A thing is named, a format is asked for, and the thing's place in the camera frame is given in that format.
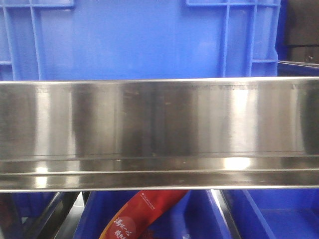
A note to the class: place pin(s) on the stainless steel shelf rail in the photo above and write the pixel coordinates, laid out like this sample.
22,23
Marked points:
224,133

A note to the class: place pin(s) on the blue bin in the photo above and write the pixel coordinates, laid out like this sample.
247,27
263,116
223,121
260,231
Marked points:
275,213
196,216

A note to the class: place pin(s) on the red snack package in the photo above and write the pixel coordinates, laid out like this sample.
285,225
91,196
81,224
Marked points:
139,212

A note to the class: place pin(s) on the blue bin lower right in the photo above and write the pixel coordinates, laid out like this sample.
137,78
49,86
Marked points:
275,213

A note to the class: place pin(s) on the blue bin lower middle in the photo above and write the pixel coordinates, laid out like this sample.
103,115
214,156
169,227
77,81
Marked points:
196,216

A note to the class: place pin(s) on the large blue plastic crate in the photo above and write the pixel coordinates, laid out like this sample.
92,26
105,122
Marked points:
137,39

